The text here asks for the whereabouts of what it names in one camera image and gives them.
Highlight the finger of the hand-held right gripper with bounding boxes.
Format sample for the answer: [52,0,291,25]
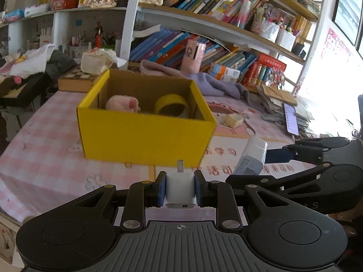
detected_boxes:
[225,164,331,192]
[264,138,327,165]

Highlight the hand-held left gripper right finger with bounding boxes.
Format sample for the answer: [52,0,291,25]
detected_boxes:
[194,170,281,230]

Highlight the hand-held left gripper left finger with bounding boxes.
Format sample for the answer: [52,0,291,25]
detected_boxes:
[75,171,167,232]

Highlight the white charger plug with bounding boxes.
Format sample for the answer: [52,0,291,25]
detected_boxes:
[165,160,197,209]

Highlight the yellow cardboard box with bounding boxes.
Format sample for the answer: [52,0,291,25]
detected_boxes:
[76,68,218,167]

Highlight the yellow tape roll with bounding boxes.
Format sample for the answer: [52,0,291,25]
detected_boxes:
[155,94,191,119]

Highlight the pink plush toy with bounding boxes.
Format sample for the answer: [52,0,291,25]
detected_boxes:
[105,95,142,113]

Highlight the person's right hand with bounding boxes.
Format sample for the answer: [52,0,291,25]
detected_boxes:
[330,212,363,239]

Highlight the smartphone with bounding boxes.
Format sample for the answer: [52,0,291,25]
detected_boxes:
[283,102,300,137]

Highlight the cream small block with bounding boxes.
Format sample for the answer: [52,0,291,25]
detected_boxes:
[225,114,245,128]

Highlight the pile of papers and envelopes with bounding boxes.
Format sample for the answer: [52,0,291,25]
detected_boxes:
[259,84,316,137]

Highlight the red boxed book set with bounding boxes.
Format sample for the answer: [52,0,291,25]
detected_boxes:
[242,53,287,87]

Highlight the orange and white small box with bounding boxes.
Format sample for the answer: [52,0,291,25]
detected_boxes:
[216,73,240,83]
[210,63,236,76]

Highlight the pink and lilac cloth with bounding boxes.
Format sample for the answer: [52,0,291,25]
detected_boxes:
[140,59,251,100]

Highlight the stack of thin leaning books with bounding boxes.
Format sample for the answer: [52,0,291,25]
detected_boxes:
[199,46,258,75]

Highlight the white storage box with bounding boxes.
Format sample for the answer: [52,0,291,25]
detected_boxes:
[276,27,297,51]

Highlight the pink checked tablecloth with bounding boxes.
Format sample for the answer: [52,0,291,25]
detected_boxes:
[0,89,322,225]

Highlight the pink pen holder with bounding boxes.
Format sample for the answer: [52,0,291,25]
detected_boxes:
[251,7,280,42]

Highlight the pink cartoon print case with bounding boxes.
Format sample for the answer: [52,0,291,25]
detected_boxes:
[181,39,206,73]

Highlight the wooden chessboard box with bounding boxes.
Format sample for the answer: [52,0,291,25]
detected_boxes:
[58,66,106,93]

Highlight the row of blue spine books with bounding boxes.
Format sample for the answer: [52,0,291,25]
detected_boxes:
[129,29,231,66]

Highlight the cream tissue pack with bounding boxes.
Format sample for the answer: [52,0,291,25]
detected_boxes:
[81,48,127,74]

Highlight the pink gradient tube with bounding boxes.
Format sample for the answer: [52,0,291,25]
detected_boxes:
[236,0,252,29]

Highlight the dark grey cloth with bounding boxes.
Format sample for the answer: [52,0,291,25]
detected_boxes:
[45,49,78,80]

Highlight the black framed picture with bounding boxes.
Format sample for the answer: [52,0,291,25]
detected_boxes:
[333,0,363,46]

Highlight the desk pen holder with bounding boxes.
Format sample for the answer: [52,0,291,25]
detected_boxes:
[70,34,86,49]

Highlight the row of tall colourful books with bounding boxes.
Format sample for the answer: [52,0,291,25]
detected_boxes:
[162,0,265,25]

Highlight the white cloth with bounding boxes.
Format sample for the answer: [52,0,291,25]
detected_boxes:
[11,43,56,79]

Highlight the white cubby shelf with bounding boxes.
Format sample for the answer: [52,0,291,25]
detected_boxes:
[0,6,129,63]

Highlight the white tissue box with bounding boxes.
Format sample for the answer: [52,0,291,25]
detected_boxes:
[24,4,49,17]

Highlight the blue and pink packet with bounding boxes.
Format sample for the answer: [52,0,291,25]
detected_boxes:
[3,8,25,21]

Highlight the pink wall chart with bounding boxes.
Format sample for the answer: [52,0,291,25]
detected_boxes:
[320,28,353,61]

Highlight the white frame wooden bookshelf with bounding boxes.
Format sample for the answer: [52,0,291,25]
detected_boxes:
[119,0,326,97]

